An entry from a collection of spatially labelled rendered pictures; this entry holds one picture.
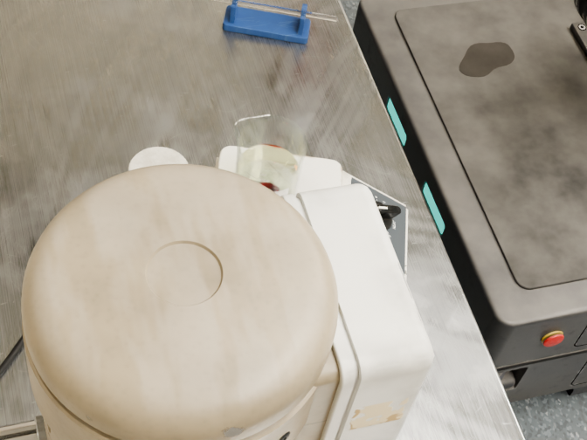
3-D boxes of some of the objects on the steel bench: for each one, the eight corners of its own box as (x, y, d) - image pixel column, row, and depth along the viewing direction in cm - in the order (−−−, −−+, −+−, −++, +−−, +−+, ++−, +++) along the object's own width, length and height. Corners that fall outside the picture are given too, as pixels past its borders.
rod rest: (309, 24, 129) (314, 3, 126) (307, 45, 127) (310, 23, 124) (226, 10, 129) (228, -13, 126) (221, 30, 127) (224, 8, 124)
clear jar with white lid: (170, 187, 113) (173, 137, 107) (197, 230, 110) (202, 182, 104) (117, 207, 111) (116, 157, 104) (142, 251, 108) (143, 203, 102)
